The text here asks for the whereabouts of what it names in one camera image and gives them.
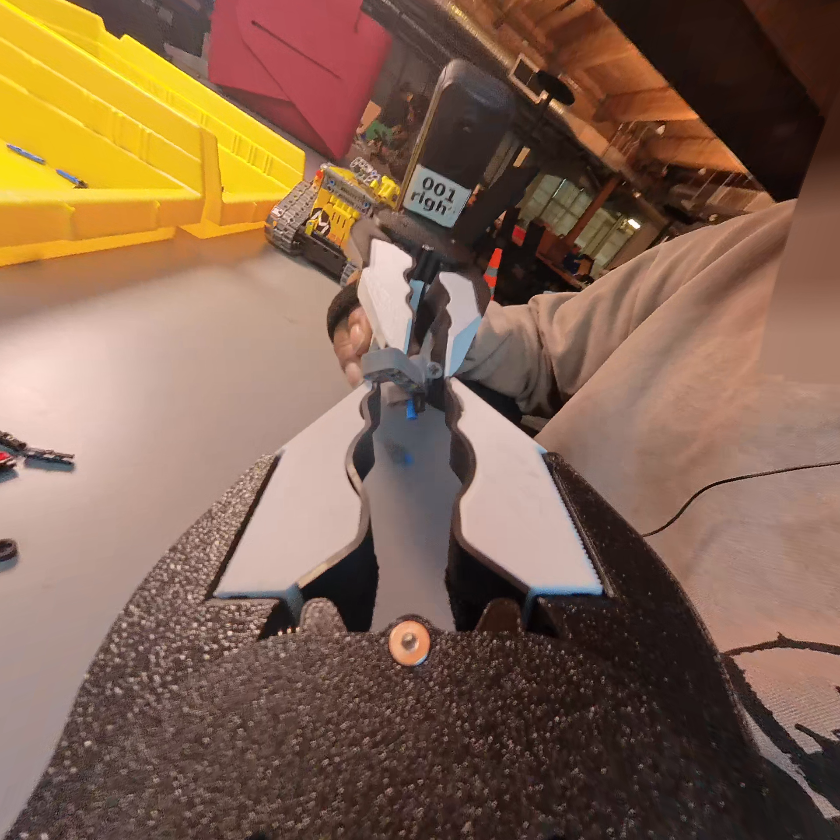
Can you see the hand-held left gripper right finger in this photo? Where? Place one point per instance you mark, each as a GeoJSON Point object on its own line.
{"type": "Point", "coordinates": [525, 512]}

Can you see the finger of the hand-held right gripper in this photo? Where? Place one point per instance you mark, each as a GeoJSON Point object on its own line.
{"type": "Point", "coordinates": [453, 315]}
{"type": "Point", "coordinates": [387, 295]}

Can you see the person's beige sweatshirt torso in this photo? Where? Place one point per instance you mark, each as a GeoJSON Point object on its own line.
{"type": "Point", "coordinates": [735, 433]}

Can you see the yellow tracked toy robot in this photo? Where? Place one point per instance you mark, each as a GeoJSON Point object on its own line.
{"type": "Point", "coordinates": [322, 217]}

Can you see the person's right hand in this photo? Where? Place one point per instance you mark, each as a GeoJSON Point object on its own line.
{"type": "Point", "coordinates": [351, 348]}

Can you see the person's right forearm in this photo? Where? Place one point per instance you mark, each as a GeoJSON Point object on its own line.
{"type": "Point", "coordinates": [591, 315]}

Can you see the scattered small building pieces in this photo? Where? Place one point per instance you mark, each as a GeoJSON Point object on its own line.
{"type": "Point", "coordinates": [33, 454]}

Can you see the grey building brick piece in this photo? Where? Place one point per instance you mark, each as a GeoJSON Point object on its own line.
{"type": "Point", "coordinates": [400, 374]}

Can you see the orange traffic cone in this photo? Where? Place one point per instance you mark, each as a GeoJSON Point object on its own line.
{"type": "Point", "coordinates": [492, 273]}

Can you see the red felt bag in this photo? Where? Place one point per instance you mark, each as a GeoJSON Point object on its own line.
{"type": "Point", "coordinates": [295, 66]}

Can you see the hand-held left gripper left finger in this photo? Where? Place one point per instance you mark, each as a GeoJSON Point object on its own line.
{"type": "Point", "coordinates": [295, 512]}

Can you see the grey desk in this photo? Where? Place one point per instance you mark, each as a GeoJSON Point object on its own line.
{"type": "Point", "coordinates": [145, 394]}

